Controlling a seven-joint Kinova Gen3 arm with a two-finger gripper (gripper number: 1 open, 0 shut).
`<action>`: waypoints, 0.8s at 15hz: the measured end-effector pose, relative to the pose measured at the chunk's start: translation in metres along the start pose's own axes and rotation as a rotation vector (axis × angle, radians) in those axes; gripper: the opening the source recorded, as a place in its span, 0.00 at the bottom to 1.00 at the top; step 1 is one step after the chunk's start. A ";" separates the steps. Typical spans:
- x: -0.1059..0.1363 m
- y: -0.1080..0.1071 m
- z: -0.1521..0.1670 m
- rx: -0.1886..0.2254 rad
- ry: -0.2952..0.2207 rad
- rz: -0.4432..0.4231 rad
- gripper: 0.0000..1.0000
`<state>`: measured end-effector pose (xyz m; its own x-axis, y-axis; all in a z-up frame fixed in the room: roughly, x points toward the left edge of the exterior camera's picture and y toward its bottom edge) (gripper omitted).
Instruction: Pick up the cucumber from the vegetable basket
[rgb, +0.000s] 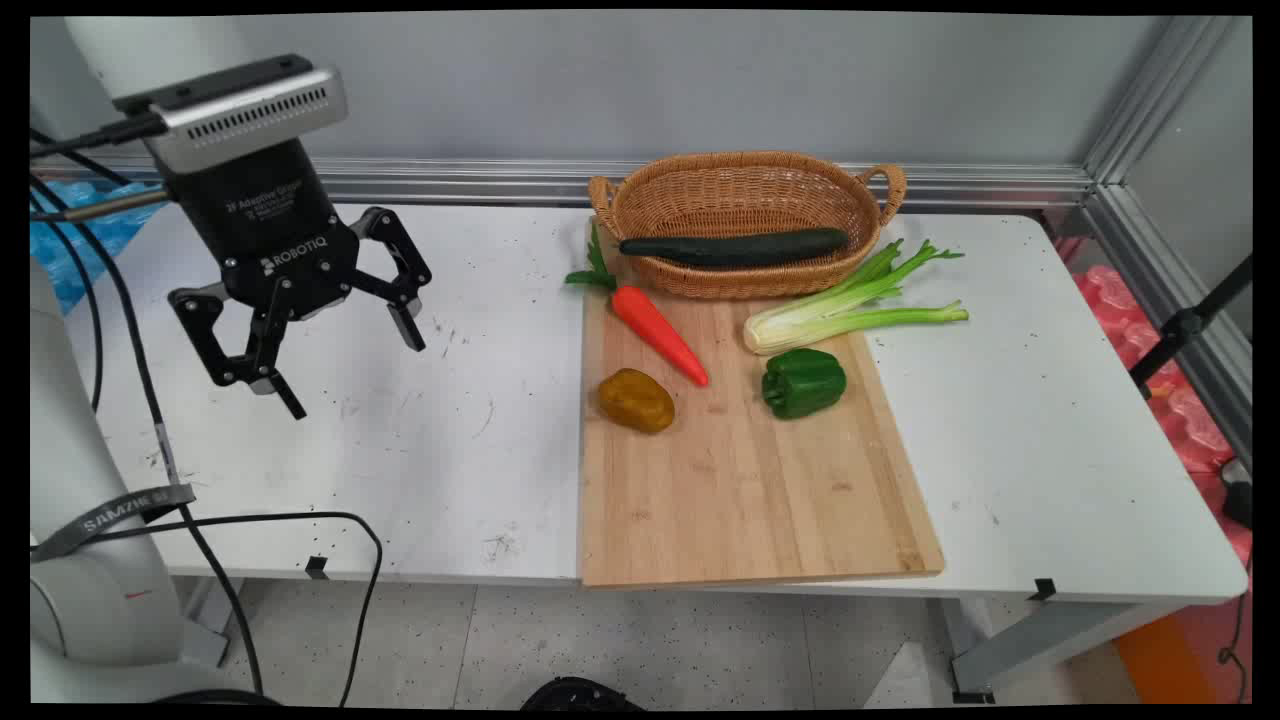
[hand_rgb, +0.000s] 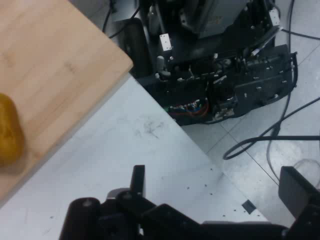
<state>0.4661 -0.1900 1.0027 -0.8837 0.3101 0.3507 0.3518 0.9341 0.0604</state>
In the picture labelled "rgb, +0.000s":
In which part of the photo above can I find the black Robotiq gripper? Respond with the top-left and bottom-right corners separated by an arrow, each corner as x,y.
156,138 -> 434,422

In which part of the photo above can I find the dark green cucumber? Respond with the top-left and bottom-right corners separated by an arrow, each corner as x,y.
618,227 -> 851,269

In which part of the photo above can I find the blue plastic sheet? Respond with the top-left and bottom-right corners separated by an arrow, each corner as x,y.
30,180 -> 171,316

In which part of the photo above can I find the yellow toy bell pepper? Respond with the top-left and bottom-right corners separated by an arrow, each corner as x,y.
598,368 -> 677,435

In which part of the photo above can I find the orange toy carrot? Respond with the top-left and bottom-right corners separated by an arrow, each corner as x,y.
564,222 -> 711,389

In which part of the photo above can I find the grey metal table leg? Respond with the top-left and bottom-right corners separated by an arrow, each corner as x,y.
178,577 -> 243,668
940,598 -> 1196,704

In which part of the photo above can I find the woven wicker basket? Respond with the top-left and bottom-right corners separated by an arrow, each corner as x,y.
588,150 -> 908,301

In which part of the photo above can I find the wooden cutting board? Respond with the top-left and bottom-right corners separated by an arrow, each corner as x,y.
578,215 -> 947,589

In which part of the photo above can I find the black round object on floor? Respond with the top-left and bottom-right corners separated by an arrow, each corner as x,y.
520,676 -> 646,711

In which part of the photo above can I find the green toy celery stalk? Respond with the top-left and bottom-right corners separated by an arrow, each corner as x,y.
742,238 -> 970,357

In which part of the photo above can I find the green toy bell pepper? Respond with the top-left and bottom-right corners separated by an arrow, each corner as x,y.
761,348 -> 849,420

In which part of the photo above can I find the black tripod stand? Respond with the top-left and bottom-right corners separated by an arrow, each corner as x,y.
1130,255 -> 1253,401

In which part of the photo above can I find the pink bubble wrap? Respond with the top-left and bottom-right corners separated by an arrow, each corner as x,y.
1055,235 -> 1253,566

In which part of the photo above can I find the orange floor panel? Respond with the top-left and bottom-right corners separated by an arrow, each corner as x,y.
1113,590 -> 1253,704

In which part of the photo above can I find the small black device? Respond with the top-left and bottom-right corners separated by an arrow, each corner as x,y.
1220,458 -> 1253,531

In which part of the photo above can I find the thick black cable white label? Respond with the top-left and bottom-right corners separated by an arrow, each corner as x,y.
30,172 -> 266,698

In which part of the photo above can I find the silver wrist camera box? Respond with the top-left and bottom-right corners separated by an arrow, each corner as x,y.
112,54 -> 349,177

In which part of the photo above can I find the horizontal aluminium frame rail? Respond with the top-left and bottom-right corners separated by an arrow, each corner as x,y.
30,153 -> 1096,213

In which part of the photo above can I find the black looping cable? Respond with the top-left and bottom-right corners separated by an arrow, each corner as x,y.
30,190 -> 105,413

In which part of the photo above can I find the thin black cable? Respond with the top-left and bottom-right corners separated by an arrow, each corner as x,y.
95,511 -> 386,708

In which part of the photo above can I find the black camera cable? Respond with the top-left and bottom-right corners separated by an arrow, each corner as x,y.
30,113 -> 168,161

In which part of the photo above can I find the black strap with white lettering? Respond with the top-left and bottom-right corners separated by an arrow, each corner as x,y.
30,484 -> 198,563

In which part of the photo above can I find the aluminium corner post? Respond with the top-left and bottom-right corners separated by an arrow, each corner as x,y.
1083,15 -> 1206,186

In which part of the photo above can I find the slanted aluminium frame rail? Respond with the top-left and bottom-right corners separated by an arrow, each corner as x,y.
1085,183 -> 1253,471

